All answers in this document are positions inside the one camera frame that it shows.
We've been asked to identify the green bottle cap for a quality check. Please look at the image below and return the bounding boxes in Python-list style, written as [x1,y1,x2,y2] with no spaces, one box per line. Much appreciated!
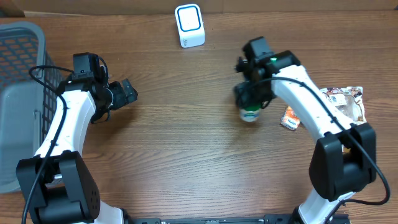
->
[239,105,261,123]

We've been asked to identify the orange tissue pack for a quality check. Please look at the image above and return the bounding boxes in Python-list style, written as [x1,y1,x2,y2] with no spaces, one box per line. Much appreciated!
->
[280,106,301,131]

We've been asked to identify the beige snack pouch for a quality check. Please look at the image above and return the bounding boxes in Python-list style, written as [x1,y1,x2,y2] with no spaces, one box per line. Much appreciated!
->
[320,86,367,124]

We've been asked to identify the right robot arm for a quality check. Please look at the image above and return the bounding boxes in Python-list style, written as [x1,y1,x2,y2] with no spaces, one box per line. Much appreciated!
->
[233,37,376,223]

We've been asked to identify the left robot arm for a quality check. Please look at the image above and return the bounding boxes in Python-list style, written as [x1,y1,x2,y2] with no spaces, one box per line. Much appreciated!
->
[16,53,138,223]

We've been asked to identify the white barcode scanner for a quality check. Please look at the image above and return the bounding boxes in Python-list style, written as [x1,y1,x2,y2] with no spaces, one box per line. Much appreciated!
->
[174,3,205,49]

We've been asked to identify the grey plastic mesh basket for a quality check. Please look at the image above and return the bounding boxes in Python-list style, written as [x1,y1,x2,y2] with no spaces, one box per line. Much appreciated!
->
[1,22,63,194]

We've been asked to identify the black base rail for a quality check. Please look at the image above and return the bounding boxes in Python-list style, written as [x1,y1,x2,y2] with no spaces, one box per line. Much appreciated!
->
[132,214,290,224]

